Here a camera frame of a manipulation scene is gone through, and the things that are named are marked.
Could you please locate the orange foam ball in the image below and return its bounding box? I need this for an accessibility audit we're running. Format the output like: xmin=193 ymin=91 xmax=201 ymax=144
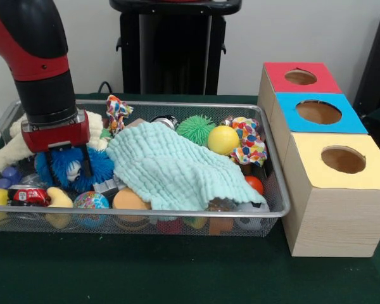
xmin=112 ymin=187 xmax=152 ymax=212

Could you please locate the smooth yellow ball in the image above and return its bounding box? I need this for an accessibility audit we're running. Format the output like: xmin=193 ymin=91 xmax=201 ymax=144
xmin=207 ymin=125 xmax=241 ymax=156

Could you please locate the dark green table cloth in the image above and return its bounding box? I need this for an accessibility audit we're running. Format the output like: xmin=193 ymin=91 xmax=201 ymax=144
xmin=0 ymin=92 xmax=380 ymax=304

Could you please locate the cream waffle cloth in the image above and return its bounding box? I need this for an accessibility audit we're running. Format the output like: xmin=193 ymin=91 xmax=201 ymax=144
xmin=0 ymin=110 xmax=110 ymax=170

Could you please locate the globe print ball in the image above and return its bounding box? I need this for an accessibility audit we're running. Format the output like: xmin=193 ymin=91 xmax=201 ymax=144
xmin=73 ymin=191 xmax=110 ymax=210

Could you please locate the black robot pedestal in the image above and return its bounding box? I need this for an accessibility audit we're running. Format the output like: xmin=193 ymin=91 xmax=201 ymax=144
xmin=109 ymin=0 xmax=243 ymax=96

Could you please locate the blue spiky toy with eyes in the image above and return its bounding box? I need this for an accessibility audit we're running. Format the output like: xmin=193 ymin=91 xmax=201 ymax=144
xmin=34 ymin=147 xmax=115 ymax=193

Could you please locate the shallow wire mesh bin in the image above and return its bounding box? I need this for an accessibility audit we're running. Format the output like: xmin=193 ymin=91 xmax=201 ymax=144
xmin=0 ymin=98 xmax=291 ymax=238

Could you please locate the red soda can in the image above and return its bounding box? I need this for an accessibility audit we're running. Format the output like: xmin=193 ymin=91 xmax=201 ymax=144
xmin=6 ymin=186 xmax=51 ymax=206

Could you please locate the small knotted multicoloured cloth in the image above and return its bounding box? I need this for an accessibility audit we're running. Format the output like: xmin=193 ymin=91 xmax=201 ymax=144
xmin=104 ymin=94 xmax=134 ymax=137

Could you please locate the large multicoloured patterned cloth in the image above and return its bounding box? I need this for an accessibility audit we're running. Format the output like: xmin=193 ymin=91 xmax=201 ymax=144
xmin=220 ymin=116 xmax=269 ymax=167

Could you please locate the green spiky ball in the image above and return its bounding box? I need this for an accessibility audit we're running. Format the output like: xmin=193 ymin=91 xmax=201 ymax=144
xmin=176 ymin=114 xmax=217 ymax=148

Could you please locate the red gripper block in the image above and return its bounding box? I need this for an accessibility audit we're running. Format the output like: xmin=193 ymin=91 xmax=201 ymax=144
xmin=20 ymin=109 xmax=94 ymax=187

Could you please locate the wooden box with three holes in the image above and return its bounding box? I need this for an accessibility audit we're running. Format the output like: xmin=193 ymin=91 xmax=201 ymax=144
xmin=257 ymin=61 xmax=380 ymax=258

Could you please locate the mint green waffle cloth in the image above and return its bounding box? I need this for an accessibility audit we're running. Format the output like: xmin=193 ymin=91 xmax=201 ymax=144
xmin=106 ymin=122 xmax=267 ymax=212

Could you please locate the black looped cable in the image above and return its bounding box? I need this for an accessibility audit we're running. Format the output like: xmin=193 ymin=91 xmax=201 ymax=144
xmin=97 ymin=81 xmax=115 ymax=94

